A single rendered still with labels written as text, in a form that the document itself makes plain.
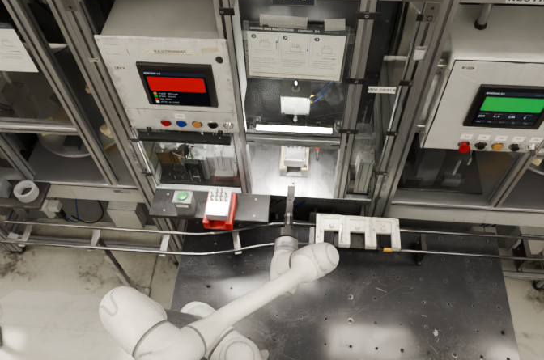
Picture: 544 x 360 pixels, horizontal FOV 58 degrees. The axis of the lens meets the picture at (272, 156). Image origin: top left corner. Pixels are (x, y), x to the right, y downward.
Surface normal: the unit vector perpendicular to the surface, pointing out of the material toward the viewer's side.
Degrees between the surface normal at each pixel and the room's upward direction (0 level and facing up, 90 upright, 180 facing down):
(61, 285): 0
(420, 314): 0
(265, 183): 0
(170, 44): 90
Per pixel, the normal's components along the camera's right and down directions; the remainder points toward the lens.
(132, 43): -0.08, 0.82
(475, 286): -0.03, -0.58
